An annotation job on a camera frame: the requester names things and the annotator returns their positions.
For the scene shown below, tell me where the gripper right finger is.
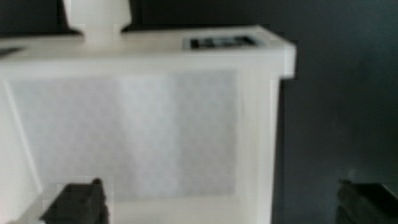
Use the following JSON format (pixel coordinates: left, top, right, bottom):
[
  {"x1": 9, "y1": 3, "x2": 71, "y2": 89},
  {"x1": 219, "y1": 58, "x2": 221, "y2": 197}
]
[{"x1": 336, "y1": 180, "x2": 398, "y2": 224}]

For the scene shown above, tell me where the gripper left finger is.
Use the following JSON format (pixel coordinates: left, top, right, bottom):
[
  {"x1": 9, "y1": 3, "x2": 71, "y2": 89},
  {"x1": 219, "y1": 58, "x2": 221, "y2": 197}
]
[{"x1": 39, "y1": 178, "x2": 109, "y2": 224}]

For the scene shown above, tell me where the white front drawer box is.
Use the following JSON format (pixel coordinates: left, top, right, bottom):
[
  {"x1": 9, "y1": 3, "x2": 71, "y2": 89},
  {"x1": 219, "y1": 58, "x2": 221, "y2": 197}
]
[{"x1": 0, "y1": 0, "x2": 297, "y2": 224}]

